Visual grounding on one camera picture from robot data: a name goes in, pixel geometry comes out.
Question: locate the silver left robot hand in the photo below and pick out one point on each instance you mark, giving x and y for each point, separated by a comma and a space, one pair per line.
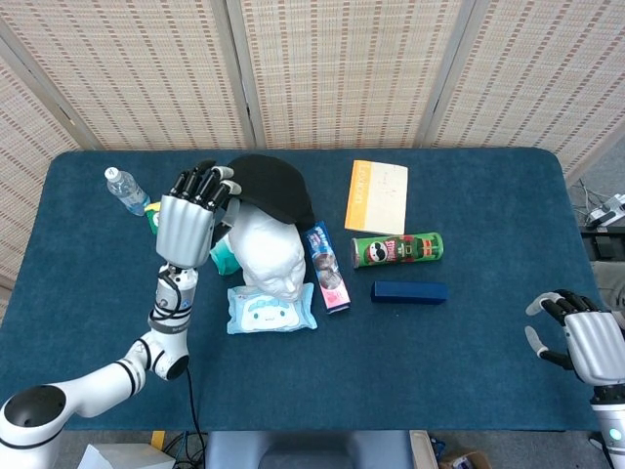
183, 229

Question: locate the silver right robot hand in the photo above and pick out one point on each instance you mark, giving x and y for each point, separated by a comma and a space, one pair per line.
595, 347

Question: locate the black baseball cap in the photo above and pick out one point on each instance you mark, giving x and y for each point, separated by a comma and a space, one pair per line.
273, 188

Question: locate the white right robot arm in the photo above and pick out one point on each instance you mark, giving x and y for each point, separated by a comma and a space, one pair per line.
610, 430

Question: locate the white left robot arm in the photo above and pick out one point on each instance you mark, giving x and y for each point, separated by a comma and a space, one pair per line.
97, 381

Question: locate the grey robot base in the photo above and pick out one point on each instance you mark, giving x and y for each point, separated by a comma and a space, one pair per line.
312, 449

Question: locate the white foam mannequin head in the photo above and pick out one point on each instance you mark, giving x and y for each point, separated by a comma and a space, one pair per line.
266, 254

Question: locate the green box with yellow lid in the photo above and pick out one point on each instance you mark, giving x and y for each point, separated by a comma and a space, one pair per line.
152, 215

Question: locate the teal wet wipes pack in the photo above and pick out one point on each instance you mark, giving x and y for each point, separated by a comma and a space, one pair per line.
224, 259

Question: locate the clear plastic water bottle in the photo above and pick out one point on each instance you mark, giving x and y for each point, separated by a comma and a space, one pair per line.
128, 191

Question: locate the black stand base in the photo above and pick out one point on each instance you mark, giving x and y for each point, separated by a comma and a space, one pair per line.
605, 244

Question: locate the light blue cartoon wipes pack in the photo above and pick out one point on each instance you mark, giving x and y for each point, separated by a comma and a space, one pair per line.
266, 315

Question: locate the white power strip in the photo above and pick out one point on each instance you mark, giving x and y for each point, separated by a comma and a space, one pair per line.
608, 210

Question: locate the blue Oreo cookie box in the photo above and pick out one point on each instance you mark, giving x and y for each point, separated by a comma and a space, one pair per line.
324, 268

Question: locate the brown cardboard box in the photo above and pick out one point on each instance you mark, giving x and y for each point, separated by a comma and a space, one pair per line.
464, 459

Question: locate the dark blue rectangular box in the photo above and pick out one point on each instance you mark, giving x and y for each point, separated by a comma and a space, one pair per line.
410, 293

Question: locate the yellow and cream notebook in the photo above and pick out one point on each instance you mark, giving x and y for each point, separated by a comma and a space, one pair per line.
381, 200

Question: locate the yellow tag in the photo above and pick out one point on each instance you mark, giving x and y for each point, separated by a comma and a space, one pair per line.
156, 439

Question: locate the green Pringles can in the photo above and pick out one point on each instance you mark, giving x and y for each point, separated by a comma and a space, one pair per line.
400, 250

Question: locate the blue table cloth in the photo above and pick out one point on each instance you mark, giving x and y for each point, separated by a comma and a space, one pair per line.
342, 381

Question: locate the woven bamboo folding screen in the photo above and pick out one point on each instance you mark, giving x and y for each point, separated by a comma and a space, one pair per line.
342, 73

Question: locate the white paper sheet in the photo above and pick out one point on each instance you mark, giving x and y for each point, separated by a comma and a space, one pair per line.
122, 456

